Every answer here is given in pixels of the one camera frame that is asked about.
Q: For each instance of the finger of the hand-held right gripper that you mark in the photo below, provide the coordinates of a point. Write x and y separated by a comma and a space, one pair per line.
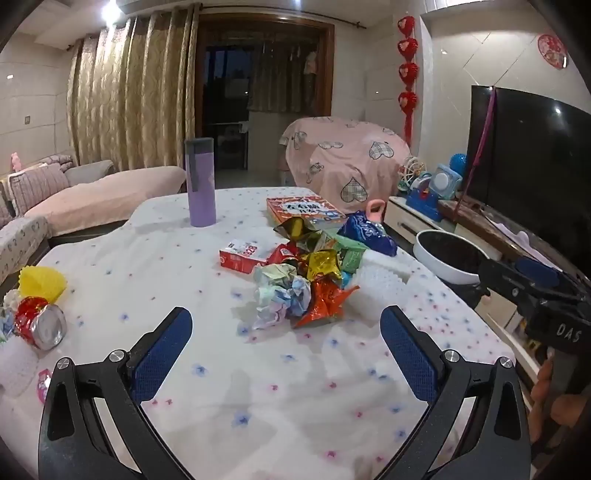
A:
535, 272

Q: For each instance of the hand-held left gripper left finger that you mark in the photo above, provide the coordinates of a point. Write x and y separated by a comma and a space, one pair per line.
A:
161, 355

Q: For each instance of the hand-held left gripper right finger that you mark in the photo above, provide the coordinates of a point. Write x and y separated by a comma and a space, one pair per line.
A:
411, 350

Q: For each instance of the orange foil wrapper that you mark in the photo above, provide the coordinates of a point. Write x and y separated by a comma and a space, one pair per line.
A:
323, 300

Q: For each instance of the green drink carton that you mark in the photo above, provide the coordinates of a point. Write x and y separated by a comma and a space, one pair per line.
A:
353, 259

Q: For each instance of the yellow foil wrapper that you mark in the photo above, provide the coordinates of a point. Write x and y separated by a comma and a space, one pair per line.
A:
323, 265

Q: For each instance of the red white small box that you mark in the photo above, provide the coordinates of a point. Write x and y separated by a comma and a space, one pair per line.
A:
240, 258

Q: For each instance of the white blue paper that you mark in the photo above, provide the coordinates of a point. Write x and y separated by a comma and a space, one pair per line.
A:
277, 304

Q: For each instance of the blue snack bag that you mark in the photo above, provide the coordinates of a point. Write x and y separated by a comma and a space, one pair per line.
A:
364, 233

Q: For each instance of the greenish paper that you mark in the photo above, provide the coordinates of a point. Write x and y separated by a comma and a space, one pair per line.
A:
274, 274

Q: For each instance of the red foil wrapper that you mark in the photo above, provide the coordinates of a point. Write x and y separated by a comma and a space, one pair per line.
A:
282, 253

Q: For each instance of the person's right hand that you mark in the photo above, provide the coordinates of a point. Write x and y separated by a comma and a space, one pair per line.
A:
568, 410

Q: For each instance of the black television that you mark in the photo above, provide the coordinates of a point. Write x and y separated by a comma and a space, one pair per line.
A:
531, 161

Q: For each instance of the red drink can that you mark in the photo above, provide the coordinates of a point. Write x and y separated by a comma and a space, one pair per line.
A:
41, 323

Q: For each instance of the blue white toy machine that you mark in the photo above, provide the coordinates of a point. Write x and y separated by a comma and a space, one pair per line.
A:
436, 191

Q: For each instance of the blue ball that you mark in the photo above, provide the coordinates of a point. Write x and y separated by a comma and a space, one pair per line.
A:
458, 164

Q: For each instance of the yellow cupcake liner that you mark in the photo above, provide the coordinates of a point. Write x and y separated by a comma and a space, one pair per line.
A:
44, 284

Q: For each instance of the pink kettlebell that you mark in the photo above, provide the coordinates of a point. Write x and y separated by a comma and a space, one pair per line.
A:
375, 216

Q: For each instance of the pink thin stick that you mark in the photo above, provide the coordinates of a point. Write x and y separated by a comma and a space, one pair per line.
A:
482, 134

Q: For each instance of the purple thermos bottle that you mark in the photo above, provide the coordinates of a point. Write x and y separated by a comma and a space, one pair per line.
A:
201, 194

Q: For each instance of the pink grey sofa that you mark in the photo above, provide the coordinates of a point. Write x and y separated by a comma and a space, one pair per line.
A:
101, 194

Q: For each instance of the colourful children's book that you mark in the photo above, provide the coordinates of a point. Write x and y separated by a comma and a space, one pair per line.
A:
300, 210

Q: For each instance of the pink heart print cover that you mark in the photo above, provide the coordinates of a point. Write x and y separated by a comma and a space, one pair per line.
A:
346, 157

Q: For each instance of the striped pink cushion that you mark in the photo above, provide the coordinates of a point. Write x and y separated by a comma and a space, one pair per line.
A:
39, 187

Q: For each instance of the small pink plush toy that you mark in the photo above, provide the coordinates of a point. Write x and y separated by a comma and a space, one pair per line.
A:
16, 162

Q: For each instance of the red heart hanging decoration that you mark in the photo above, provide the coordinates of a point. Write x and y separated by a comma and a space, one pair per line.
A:
408, 46

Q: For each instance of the beige patterned curtain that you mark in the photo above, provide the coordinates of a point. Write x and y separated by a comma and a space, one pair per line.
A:
129, 92

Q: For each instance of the round red wall decoration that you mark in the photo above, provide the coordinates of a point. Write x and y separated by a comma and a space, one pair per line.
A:
551, 50

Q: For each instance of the wooden balcony door frame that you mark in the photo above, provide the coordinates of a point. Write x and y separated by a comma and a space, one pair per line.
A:
328, 92

